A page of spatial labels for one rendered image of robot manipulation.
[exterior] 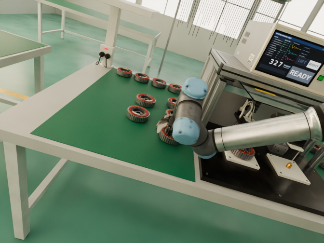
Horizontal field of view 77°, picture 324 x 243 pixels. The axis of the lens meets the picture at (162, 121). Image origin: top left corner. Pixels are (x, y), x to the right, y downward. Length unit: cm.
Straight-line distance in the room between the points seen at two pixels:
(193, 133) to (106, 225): 106
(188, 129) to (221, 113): 65
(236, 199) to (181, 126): 39
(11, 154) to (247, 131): 86
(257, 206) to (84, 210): 106
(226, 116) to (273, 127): 59
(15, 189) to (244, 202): 95
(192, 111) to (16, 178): 79
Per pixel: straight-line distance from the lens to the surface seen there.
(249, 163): 98
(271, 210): 90
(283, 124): 63
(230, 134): 64
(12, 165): 102
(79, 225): 146
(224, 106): 116
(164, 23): 723
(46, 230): 146
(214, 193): 79
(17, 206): 121
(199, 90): 60
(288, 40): 102
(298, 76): 108
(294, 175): 112
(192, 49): 729
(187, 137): 55
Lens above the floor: 125
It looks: 29 degrees down
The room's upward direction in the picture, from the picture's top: 19 degrees clockwise
